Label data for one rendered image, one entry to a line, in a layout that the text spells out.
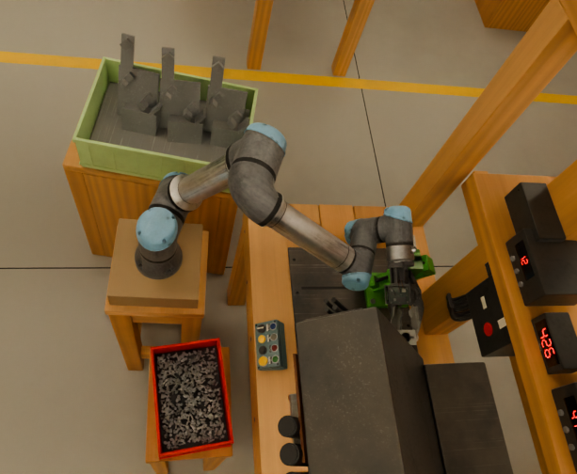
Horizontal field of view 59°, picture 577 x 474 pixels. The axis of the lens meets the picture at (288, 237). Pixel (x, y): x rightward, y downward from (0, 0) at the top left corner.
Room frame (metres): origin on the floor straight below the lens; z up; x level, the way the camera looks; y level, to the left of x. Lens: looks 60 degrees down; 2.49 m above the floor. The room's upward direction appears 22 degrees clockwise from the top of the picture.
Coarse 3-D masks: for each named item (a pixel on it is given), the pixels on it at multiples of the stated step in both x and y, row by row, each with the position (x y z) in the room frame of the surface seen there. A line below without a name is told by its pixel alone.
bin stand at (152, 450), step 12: (228, 348) 0.48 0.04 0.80; (228, 360) 0.44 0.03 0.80; (228, 372) 0.41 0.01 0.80; (228, 384) 0.37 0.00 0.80; (228, 396) 0.34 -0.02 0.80; (156, 444) 0.13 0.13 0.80; (156, 456) 0.10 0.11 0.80; (180, 456) 0.12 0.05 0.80; (192, 456) 0.14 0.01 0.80; (204, 456) 0.15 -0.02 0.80; (216, 456) 0.16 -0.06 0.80; (228, 456) 0.17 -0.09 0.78; (156, 468) 0.08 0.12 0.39; (204, 468) 0.16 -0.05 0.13
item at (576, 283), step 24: (528, 240) 0.73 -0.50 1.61; (528, 264) 0.68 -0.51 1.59; (552, 264) 0.69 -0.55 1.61; (576, 264) 0.72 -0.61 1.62; (528, 288) 0.64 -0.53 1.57; (552, 288) 0.63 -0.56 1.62; (576, 288) 0.66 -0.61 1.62; (576, 384) 0.45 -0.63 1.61; (576, 408) 0.41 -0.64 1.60; (576, 432) 0.37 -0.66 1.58; (576, 456) 0.33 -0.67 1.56
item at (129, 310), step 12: (204, 240) 0.80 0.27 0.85; (204, 252) 0.75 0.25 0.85; (204, 264) 0.71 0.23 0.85; (204, 276) 0.67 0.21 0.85; (204, 288) 0.63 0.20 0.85; (204, 300) 0.59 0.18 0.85; (108, 312) 0.43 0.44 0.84; (120, 312) 0.44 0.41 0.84; (132, 312) 0.46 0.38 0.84; (144, 312) 0.47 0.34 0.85; (156, 312) 0.49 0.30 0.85; (168, 312) 0.50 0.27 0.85; (180, 312) 0.52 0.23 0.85; (192, 312) 0.53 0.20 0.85
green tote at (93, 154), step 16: (112, 64) 1.31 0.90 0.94; (96, 80) 1.19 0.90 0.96; (112, 80) 1.31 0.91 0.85; (192, 80) 1.39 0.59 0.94; (208, 80) 1.41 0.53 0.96; (96, 96) 1.16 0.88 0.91; (256, 96) 1.43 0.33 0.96; (96, 112) 1.13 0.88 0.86; (80, 128) 0.97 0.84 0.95; (80, 144) 0.92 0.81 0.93; (96, 144) 0.93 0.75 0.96; (112, 144) 0.96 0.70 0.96; (80, 160) 0.92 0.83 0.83; (96, 160) 0.93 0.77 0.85; (112, 160) 0.95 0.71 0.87; (128, 160) 0.96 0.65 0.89; (144, 160) 0.98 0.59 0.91; (160, 160) 0.99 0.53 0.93; (176, 160) 1.00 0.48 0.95; (192, 160) 1.02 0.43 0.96; (144, 176) 0.97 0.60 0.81; (160, 176) 0.99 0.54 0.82
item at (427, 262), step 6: (426, 258) 0.89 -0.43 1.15; (426, 264) 0.87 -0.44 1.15; (432, 264) 0.89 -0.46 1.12; (426, 270) 0.85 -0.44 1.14; (432, 270) 0.87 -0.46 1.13; (372, 276) 0.84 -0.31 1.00; (378, 276) 0.86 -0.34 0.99; (384, 276) 0.84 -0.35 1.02; (414, 276) 0.86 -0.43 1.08; (420, 276) 0.86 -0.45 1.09; (372, 282) 0.82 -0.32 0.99; (378, 282) 0.84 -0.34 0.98; (384, 282) 0.84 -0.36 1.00; (390, 282) 0.84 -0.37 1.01; (372, 288) 0.81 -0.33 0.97; (378, 288) 0.82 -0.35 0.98
